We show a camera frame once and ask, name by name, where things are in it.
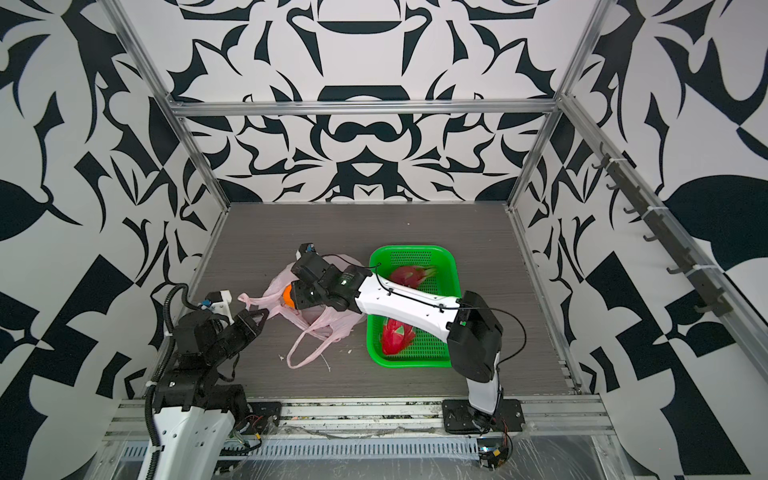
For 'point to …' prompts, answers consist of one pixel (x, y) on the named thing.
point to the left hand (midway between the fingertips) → (267, 307)
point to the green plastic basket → (427, 350)
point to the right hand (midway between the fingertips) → (296, 291)
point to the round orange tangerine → (286, 297)
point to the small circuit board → (493, 452)
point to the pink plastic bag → (323, 321)
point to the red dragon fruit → (412, 276)
